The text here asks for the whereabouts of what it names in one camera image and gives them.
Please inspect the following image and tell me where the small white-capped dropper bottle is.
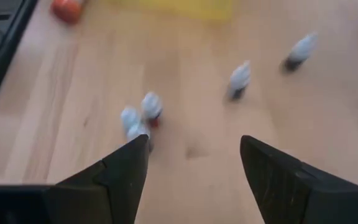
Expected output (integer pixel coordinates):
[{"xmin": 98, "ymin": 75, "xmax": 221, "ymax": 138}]
[
  {"xmin": 280, "ymin": 30, "xmax": 319, "ymax": 74},
  {"xmin": 140, "ymin": 91, "xmax": 164, "ymax": 128},
  {"xmin": 121, "ymin": 106, "xmax": 142, "ymax": 134},
  {"xmin": 227, "ymin": 60, "xmax": 252, "ymax": 101}
]

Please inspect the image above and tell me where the orange-red food coloring bottle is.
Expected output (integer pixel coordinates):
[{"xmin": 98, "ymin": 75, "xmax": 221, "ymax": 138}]
[{"xmin": 50, "ymin": 0, "xmax": 84, "ymax": 24}]

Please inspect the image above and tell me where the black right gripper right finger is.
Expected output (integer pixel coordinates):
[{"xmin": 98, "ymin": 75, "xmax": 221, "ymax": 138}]
[{"xmin": 240, "ymin": 135, "xmax": 358, "ymax": 224}]

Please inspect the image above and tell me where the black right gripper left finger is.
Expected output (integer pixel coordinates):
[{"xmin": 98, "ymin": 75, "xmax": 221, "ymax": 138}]
[{"xmin": 0, "ymin": 134, "xmax": 150, "ymax": 224}]

